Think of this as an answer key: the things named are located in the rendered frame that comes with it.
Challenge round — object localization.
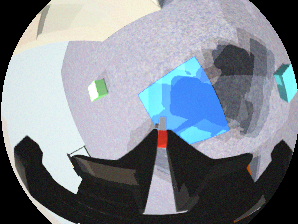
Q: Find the small light blue block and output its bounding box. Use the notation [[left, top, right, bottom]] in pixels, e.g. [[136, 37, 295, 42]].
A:
[[274, 64, 298, 103]]

